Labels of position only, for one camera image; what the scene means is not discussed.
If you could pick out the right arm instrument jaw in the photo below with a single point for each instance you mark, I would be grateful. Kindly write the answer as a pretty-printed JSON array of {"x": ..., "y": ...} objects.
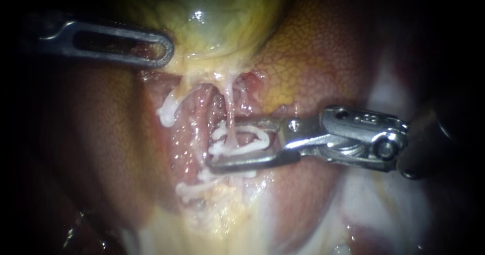
[
  {"x": 257, "y": 120},
  {"x": 246, "y": 164}
]

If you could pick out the left arm instrument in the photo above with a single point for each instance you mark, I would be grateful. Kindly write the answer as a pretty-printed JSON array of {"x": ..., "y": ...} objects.
[{"x": 36, "y": 33}]

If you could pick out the right arm instrument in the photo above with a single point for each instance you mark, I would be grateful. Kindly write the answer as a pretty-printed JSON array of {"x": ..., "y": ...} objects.
[{"x": 352, "y": 137}]

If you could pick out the left arm instrument jaw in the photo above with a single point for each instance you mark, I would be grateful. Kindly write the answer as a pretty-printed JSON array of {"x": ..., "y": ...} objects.
[{"x": 113, "y": 27}]

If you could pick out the white clip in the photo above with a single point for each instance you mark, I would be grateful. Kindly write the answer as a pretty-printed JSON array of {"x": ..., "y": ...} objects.
[
  {"x": 261, "y": 135},
  {"x": 189, "y": 190},
  {"x": 206, "y": 176},
  {"x": 166, "y": 115}
]

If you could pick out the gallbladder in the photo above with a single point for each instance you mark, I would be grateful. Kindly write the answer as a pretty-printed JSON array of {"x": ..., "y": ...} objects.
[{"x": 212, "y": 24}]

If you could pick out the thin tube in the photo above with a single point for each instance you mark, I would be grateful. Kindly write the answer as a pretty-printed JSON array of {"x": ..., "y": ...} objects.
[
  {"x": 181, "y": 92},
  {"x": 229, "y": 107}
]

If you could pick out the pale fatty tissue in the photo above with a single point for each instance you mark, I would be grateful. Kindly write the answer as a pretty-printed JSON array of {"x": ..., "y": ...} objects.
[
  {"x": 212, "y": 228},
  {"x": 382, "y": 205}
]

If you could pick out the dark red liver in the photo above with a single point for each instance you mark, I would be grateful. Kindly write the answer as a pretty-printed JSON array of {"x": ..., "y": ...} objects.
[{"x": 322, "y": 58}]

